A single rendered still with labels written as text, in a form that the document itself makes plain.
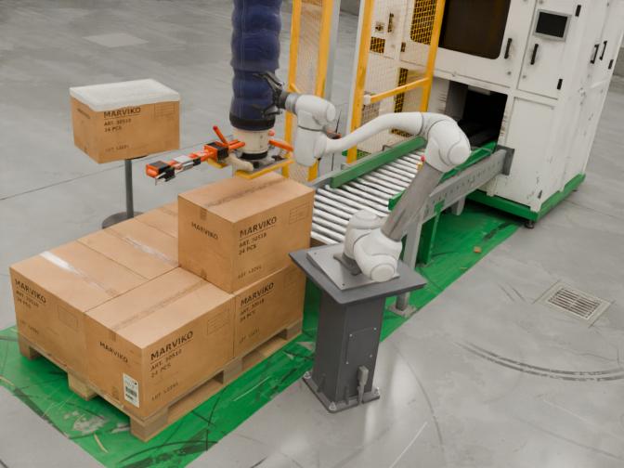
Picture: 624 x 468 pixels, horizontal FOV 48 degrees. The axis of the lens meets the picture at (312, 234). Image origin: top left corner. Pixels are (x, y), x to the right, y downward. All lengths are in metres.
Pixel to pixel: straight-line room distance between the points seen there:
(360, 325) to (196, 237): 0.93
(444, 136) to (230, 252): 1.17
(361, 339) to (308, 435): 0.53
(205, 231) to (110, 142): 1.49
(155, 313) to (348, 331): 0.93
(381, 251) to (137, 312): 1.17
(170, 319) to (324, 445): 0.95
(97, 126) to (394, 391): 2.47
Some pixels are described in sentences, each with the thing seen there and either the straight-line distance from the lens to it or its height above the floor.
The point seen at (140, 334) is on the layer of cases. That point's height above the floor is 0.54.
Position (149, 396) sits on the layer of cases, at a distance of 3.35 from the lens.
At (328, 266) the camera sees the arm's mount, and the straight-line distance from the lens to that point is 3.34.
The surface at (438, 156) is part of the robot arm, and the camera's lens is 2.92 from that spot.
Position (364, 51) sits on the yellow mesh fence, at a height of 1.37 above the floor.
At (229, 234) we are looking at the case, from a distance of 3.35.
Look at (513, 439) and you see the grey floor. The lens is 3.79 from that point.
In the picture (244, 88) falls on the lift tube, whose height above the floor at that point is 1.51.
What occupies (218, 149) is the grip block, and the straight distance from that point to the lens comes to 3.33.
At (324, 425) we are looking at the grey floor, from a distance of 3.61.
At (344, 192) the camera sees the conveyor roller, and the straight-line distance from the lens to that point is 4.70.
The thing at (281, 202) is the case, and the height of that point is 0.94.
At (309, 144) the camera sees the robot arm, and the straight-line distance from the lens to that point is 2.88.
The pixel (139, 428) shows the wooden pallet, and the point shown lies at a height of 0.07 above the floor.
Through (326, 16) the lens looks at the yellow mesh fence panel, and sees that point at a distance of 4.52.
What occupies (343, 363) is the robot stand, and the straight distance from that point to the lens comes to 3.56.
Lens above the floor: 2.44
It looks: 27 degrees down
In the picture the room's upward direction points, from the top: 5 degrees clockwise
